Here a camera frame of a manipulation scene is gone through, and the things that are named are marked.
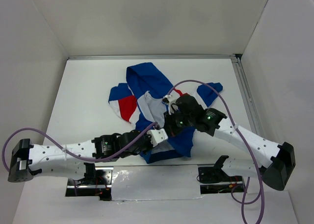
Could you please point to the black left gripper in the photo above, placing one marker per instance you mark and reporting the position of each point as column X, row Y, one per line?
column 150, row 145

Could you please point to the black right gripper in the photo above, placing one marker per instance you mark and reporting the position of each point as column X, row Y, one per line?
column 170, row 127

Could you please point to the blue white red jacket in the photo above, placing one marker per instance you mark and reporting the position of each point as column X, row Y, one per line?
column 138, row 101

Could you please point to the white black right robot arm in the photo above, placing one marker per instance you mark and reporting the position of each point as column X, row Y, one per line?
column 273, row 162

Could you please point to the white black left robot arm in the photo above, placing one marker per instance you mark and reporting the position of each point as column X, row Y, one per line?
column 75, row 161

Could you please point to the white taped cover panel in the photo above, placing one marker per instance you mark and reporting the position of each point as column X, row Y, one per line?
column 144, row 183

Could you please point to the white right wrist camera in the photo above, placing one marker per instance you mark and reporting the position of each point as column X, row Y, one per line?
column 170, row 101

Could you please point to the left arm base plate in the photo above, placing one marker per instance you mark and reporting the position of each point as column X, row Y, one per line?
column 97, row 186

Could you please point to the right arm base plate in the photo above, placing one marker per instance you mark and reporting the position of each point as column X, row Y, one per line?
column 214, row 181

